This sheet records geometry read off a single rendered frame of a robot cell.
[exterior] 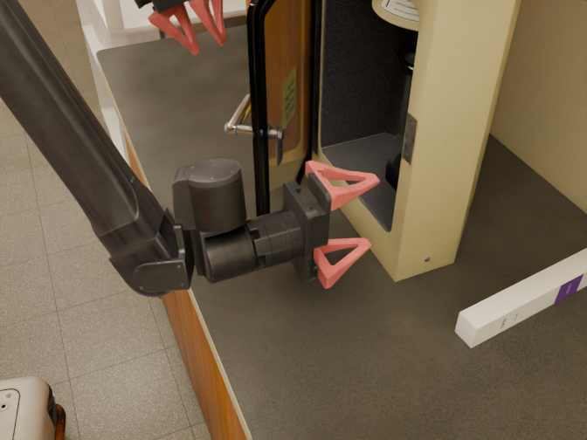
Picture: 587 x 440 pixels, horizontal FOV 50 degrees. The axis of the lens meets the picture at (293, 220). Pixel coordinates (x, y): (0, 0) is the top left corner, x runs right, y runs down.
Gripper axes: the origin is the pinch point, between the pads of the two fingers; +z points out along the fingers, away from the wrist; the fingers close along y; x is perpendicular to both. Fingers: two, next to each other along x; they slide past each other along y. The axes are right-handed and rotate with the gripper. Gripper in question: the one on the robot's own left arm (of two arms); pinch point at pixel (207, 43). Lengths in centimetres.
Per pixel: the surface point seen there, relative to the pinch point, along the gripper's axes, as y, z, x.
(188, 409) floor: 78, 106, -16
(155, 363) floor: 94, 99, -28
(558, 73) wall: -38, 37, -40
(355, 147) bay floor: -4.1, 32.3, -21.2
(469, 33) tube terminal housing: -32.8, 9.1, -0.9
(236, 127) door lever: -2.0, 10.0, 6.4
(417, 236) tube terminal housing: -18.0, 37.0, 1.0
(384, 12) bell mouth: -21.5, 6.2, -8.7
